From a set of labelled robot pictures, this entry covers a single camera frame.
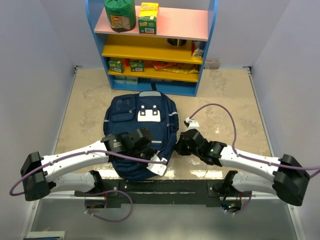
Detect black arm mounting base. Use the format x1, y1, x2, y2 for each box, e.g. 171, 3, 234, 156
74, 179, 250, 209

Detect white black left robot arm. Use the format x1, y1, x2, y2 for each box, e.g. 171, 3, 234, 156
20, 128, 163, 202

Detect blue shelf unit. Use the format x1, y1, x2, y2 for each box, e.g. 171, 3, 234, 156
84, 0, 219, 97

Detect orange yellow snack packets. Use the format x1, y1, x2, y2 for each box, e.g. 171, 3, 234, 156
151, 60, 199, 75

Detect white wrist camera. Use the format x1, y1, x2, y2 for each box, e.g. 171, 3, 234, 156
146, 154, 168, 176
183, 117, 200, 130

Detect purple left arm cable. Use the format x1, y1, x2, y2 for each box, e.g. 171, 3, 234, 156
9, 149, 167, 197

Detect navy blue student backpack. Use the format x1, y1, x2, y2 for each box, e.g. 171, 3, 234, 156
103, 90, 179, 181

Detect small green box right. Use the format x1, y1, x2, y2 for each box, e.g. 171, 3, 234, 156
129, 59, 145, 72

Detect green cylindrical package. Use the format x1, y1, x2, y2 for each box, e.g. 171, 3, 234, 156
104, 0, 137, 33

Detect small green box left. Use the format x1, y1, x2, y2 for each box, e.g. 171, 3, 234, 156
108, 57, 125, 74

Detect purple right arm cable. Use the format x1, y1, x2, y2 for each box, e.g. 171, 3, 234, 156
188, 103, 320, 179

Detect yellow green carton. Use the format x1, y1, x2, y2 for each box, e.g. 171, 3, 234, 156
138, 2, 159, 35

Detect small box behind shelf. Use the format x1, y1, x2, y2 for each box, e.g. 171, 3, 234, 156
204, 59, 221, 70

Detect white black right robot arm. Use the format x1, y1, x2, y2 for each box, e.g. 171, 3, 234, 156
174, 129, 311, 207

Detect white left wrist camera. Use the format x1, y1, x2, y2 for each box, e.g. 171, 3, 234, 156
146, 154, 168, 176

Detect small green box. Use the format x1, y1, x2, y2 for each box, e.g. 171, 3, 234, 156
129, 59, 145, 72
108, 57, 125, 74

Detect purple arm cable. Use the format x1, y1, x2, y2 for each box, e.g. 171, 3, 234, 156
188, 103, 320, 179
9, 149, 167, 197

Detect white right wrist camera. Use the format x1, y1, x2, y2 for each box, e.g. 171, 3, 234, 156
183, 117, 200, 130

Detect small snack pouch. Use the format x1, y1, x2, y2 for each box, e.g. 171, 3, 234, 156
191, 41, 205, 58

